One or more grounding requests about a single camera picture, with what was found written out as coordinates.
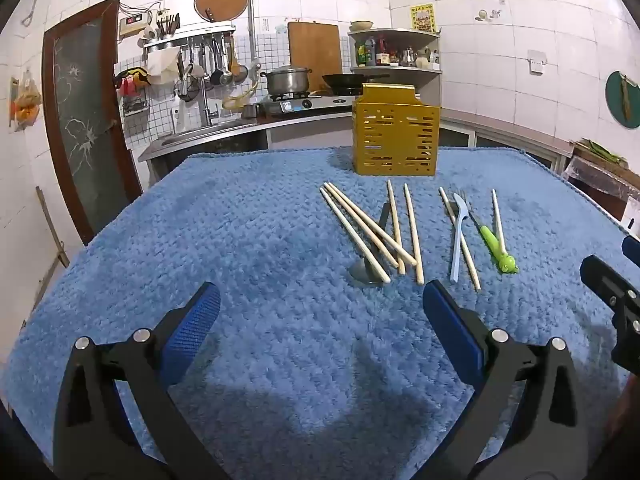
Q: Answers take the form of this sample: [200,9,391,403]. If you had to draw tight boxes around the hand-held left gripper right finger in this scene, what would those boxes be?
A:
[422,280,591,480]

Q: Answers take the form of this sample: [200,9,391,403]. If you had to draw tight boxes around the blue knitted blanket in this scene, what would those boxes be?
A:
[0,146,640,480]

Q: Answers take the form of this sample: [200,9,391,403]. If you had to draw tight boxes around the metal wall utensil rack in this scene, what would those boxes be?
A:
[142,24,237,52]

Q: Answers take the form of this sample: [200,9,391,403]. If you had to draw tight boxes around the red and yellow gloves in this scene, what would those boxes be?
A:
[114,66,151,97]

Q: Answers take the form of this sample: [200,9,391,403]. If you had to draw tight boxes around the wooden cutting board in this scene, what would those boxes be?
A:
[286,21,344,92]

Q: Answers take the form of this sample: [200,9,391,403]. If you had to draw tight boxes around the wire skimmer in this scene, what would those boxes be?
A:
[173,76,201,104]

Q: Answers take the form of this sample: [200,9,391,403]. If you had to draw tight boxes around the steel gas stove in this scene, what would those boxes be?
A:
[257,91,365,115]

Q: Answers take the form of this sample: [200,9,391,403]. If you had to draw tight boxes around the steel faucet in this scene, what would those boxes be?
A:
[180,64,221,128]

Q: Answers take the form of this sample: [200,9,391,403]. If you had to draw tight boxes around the steel pot with lid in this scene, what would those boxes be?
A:
[259,64,314,97]

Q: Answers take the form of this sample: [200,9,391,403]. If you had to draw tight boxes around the wooden-handled spatula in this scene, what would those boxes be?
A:
[227,34,249,84]

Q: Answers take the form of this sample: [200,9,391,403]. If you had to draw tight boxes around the green round board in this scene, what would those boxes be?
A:
[604,70,640,130]

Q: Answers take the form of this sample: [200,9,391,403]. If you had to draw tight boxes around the white cloth bag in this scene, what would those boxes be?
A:
[146,49,182,85]

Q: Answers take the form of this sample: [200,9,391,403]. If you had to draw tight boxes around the yellow perforated utensil holder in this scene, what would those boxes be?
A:
[352,83,441,177]

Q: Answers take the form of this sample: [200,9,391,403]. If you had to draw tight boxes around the black ladle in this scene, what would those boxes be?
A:
[209,35,224,87]

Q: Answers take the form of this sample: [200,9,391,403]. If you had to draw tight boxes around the wire wall basket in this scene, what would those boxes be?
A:
[121,91,151,117]

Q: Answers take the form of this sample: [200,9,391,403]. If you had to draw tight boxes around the yellow hose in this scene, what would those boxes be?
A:
[221,81,260,112]

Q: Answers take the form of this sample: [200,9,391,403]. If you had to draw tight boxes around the wooden chopstick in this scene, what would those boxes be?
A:
[438,187,482,292]
[402,183,425,286]
[491,189,506,257]
[322,185,401,269]
[320,187,392,285]
[386,180,406,276]
[326,182,417,267]

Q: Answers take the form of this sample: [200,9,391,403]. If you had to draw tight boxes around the round woven lid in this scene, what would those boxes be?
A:
[194,0,250,24]

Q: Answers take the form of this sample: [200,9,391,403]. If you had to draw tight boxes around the steel sink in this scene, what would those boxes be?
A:
[159,119,256,145]

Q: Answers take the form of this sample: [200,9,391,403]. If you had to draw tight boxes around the orange hanging bag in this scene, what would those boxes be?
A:
[11,71,42,133]

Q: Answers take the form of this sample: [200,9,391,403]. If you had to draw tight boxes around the grey corner shelf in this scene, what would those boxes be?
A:
[346,28,445,111]

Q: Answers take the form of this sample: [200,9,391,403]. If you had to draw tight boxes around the green vegetables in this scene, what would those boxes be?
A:
[580,139,628,165]

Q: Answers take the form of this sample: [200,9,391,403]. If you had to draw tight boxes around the wooden stick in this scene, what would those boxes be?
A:
[34,186,71,269]

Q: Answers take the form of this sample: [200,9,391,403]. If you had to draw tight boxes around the green frog-handled fork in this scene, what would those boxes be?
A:
[454,189,521,276]

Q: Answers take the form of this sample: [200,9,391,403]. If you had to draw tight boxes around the metal wall pipe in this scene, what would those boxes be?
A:
[245,0,257,68]

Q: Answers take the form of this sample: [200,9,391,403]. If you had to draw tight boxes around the black wok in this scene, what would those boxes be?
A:
[321,72,390,92]

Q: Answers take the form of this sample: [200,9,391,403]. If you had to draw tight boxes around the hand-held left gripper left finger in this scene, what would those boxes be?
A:
[52,281,231,480]

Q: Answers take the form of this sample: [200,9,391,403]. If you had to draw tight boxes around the plastic-covered side table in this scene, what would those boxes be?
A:
[562,140,640,236]

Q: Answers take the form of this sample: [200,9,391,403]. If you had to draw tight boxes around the person's right hand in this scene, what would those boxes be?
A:
[607,375,640,441]

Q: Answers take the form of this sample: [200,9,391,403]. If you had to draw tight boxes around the small brown whisk brush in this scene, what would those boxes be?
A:
[619,74,632,122]

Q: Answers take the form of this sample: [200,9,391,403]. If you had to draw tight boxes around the steel ladle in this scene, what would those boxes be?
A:
[219,35,235,86]

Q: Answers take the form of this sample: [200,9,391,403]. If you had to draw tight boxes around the brown glass-panel door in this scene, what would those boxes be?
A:
[41,0,145,247]

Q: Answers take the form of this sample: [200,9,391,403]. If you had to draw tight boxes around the yellow wall poster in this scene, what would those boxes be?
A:
[410,3,437,33]

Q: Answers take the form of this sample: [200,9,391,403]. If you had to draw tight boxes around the white electrical box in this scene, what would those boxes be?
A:
[118,15,147,37]

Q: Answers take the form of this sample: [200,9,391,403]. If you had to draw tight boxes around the row of condiment bottles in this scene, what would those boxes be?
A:
[354,35,442,70]

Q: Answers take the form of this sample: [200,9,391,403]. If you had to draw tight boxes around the brown kitchen counter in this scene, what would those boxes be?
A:
[137,105,573,181]

